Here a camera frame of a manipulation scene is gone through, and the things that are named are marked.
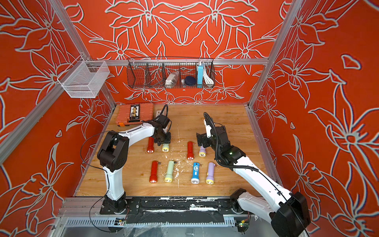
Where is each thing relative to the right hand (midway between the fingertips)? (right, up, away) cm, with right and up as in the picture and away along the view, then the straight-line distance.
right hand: (201, 131), depth 77 cm
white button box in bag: (-31, +11, +33) cm, 46 cm away
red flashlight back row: (-32, -13, +15) cm, 37 cm away
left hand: (-20, -8, +19) cm, 29 cm away
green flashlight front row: (-18, -26, +2) cm, 32 cm away
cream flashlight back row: (-22, -12, +12) cm, 27 cm away
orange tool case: (-39, +10, +29) cm, 50 cm away
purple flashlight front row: (+5, -26, +3) cm, 26 cm away
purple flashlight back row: (+2, -14, +12) cm, 19 cm away
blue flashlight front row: (-3, -26, +2) cm, 27 cm away
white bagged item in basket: (-18, +31, +14) cm, 39 cm away
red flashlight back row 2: (-6, -16, +12) cm, 21 cm away
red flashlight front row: (-27, -26, +4) cm, 38 cm away
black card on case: (-47, +11, +29) cm, 56 cm away
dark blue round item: (-6, +32, +17) cm, 37 cm away
